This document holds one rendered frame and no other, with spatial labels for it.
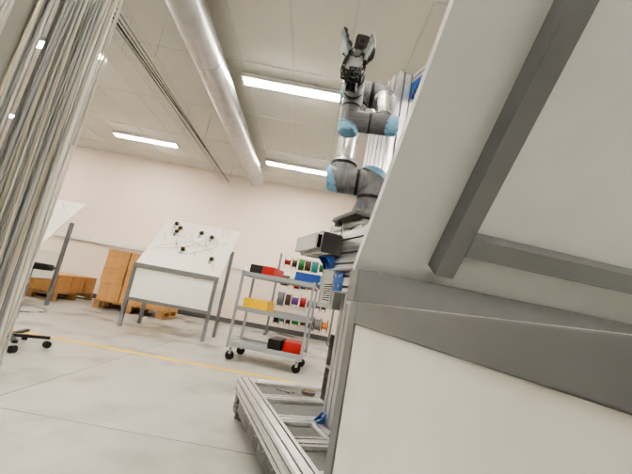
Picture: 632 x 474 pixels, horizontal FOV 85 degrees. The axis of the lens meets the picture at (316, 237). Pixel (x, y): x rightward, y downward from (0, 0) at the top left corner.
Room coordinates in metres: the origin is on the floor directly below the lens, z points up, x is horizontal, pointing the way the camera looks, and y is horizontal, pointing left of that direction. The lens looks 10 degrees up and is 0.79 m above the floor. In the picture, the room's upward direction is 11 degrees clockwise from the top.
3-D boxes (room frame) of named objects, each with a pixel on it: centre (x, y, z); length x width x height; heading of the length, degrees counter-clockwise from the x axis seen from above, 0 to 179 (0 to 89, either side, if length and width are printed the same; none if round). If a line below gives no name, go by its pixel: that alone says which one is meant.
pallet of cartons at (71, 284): (6.68, 4.61, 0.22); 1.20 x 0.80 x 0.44; 2
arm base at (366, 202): (1.44, -0.20, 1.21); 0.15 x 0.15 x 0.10
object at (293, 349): (4.18, 0.24, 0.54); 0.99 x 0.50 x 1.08; 83
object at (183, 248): (5.19, 1.80, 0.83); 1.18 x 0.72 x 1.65; 89
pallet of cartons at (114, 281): (6.69, 3.01, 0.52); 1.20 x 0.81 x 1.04; 92
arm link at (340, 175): (1.45, -0.07, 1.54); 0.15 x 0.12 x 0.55; 84
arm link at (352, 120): (1.19, -0.06, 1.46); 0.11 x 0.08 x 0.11; 84
